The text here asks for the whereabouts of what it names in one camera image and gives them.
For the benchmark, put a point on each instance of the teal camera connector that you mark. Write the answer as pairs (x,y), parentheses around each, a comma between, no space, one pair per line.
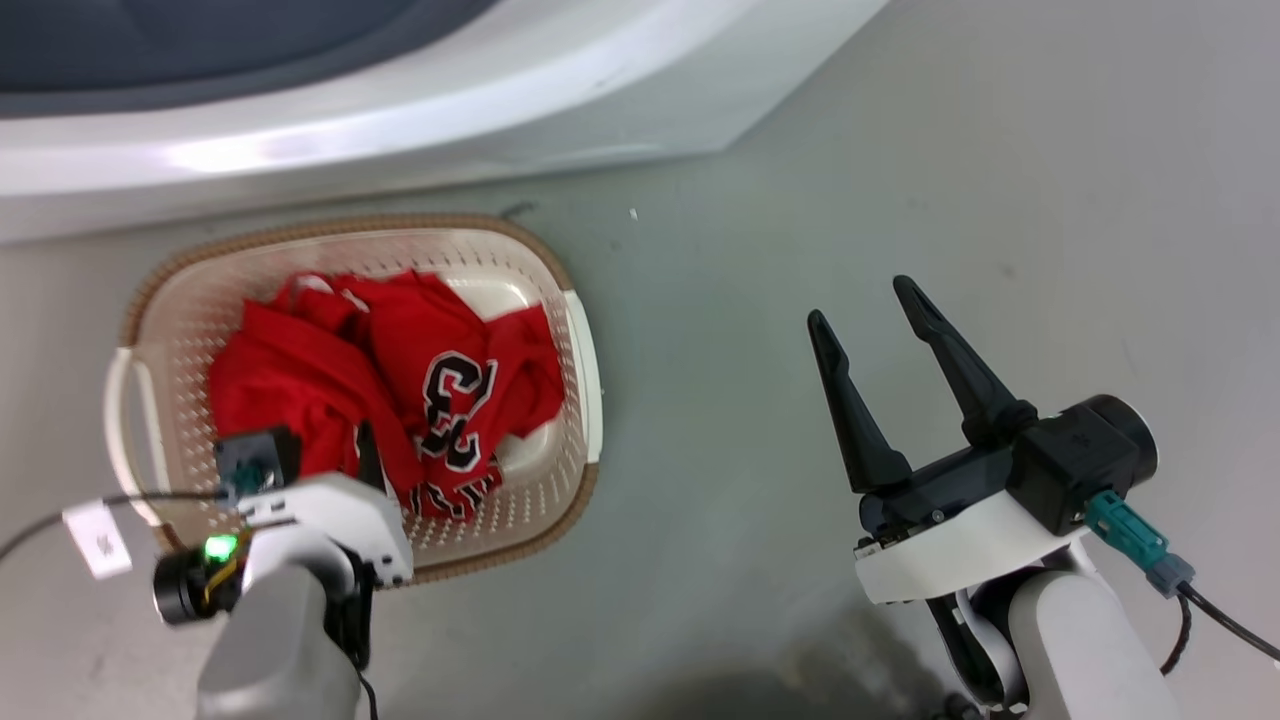
(1130,535)
(248,480)

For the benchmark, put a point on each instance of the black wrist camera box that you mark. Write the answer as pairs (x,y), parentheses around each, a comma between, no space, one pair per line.
(1075,455)
(260,455)

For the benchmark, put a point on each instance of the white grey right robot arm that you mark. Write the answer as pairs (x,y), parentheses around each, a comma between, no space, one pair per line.
(1080,650)

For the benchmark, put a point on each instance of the grey rubber door gasket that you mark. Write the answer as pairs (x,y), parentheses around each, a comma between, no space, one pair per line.
(200,40)

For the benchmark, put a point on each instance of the teal right camera connector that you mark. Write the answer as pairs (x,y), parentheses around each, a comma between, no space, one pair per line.
(1130,535)

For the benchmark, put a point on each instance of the red basketball jersey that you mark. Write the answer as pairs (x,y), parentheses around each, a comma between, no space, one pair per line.
(300,380)

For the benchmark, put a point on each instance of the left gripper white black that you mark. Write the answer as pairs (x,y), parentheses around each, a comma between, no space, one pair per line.
(340,510)

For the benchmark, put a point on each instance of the teal left camera connector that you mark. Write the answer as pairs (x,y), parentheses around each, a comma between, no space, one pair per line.
(248,480)

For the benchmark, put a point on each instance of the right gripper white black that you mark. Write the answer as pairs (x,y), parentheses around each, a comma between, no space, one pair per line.
(950,555)

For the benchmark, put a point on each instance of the cream laundry basket brown rim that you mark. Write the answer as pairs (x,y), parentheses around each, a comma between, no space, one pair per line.
(520,270)

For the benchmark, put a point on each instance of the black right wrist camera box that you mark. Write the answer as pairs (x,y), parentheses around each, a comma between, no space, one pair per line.
(1075,455)

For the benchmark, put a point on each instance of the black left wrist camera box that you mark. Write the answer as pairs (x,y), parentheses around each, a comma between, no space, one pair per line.
(260,455)

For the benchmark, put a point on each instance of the white front-load washing machine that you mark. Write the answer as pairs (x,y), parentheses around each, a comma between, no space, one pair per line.
(400,130)

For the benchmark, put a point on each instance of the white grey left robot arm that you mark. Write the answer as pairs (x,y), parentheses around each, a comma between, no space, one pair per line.
(270,640)

